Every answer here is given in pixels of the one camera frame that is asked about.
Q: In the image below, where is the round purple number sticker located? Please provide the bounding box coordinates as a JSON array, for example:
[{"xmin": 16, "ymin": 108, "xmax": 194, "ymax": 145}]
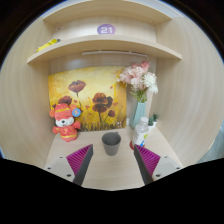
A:
[{"xmin": 96, "ymin": 23, "xmax": 117, "ymax": 36}]

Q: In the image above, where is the clear plastic water bottle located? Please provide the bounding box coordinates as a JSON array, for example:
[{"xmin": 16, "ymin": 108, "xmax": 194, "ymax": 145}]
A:
[{"xmin": 132, "ymin": 116, "xmax": 150, "ymax": 148}]

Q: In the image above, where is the yellow object on shelf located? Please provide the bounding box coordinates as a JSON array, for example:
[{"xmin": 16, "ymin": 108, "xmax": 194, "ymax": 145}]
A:
[{"xmin": 34, "ymin": 38, "xmax": 62, "ymax": 54}]

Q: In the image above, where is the pink and white flower bouquet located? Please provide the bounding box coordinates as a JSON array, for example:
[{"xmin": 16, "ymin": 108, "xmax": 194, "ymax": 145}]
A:
[{"xmin": 116, "ymin": 60, "xmax": 159, "ymax": 104}]

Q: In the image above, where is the red plush toy figure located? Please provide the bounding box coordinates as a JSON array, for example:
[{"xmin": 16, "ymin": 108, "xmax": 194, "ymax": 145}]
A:
[{"xmin": 49, "ymin": 103, "xmax": 83, "ymax": 143}]

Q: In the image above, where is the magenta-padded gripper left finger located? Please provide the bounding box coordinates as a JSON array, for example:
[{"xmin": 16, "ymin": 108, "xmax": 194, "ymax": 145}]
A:
[{"xmin": 44, "ymin": 143, "xmax": 95, "ymax": 187}]

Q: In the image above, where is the yellow poppy flower painting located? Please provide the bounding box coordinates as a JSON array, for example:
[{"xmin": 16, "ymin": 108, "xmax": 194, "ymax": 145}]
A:
[{"xmin": 47, "ymin": 65, "xmax": 128, "ymax": 133}]

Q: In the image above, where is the white light bar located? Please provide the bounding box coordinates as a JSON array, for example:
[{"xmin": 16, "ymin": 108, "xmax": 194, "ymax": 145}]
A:
[{"xmin": 81, "ymin": 49, "xmax": 148, "ymax": 58}]

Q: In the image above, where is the grey mug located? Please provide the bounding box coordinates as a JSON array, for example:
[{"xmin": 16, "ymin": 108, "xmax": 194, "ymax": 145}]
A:
[{"xmin": 101, "ymin": 131, "xmax": 122, "ymax": 157}]

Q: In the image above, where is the light wooden shelf board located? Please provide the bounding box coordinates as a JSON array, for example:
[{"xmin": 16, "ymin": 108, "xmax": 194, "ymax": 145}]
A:
[
  {"xmin": 43, "ymin": 1, "xmax": 173, "ymax": 26},
  {"xmin": 26, "ymin": 34, "xmax": 183, "ymax": 65}
]

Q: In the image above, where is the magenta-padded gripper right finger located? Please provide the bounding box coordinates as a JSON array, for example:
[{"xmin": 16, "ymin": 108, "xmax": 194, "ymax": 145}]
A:
[{"xmin": 133, "ymin": 144, "xmax": 184, "ymax": 186}]

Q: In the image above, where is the pale green vase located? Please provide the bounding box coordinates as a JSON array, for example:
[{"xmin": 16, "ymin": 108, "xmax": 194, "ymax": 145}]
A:
[{"xmin": 129, "ymin": 100, "xmax": 148, "ymax": 130}]

